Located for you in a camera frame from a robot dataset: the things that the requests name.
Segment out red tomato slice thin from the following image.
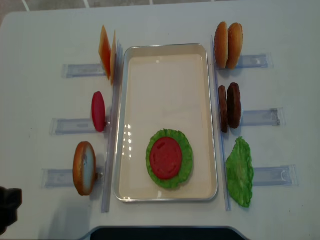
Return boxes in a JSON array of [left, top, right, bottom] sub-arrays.
[[149, 137, 182, 180]]

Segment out dark robot base front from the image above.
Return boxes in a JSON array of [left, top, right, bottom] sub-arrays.
[[90, 227, 243, 240]]

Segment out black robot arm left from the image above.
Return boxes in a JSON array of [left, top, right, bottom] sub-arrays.
[[0, 186, 23, 235]]

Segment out green lettuce leaf on tray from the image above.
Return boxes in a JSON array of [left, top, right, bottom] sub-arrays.
[[145, 129, 194, 190]]

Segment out red tomato slice thick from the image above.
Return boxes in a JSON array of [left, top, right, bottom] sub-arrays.
[[91, 91, 106, 132]]

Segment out brown meat patty thin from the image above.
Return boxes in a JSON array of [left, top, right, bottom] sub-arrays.
[[218, 85, 228, 133]]

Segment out brown meat patty thick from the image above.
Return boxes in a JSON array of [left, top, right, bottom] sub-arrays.
[[227, 82, 242, 129]]

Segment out bread bun half bottom left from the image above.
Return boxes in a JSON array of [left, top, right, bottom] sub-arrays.
[[72, 141, 96, 196]]

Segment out bread bun half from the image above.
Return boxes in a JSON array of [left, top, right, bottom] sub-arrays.
[[72, 141, 96, 196], [226, 22, 243, 69], [214, 21, 229, 69]]

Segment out orange cheese slice left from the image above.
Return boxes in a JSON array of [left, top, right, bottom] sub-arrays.
[[98, 25, 111, 80]]

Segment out bread bun half top left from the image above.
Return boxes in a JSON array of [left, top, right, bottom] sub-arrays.
[[214, 21, 229, 69]]

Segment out green lettuce leaf standing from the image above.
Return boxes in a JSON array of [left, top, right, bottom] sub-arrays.
[[225, 136, 254, 208]]

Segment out bread bun half top right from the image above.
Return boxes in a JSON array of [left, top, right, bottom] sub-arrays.
[[226, 22, 243, 69]]

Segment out white rectangular metal tray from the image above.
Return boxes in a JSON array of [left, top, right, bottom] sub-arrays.
[[113, 43, 218, 202]]

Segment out clear acrylic rack left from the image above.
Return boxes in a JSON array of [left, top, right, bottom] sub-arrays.
[[41, 42, 124, 213]]

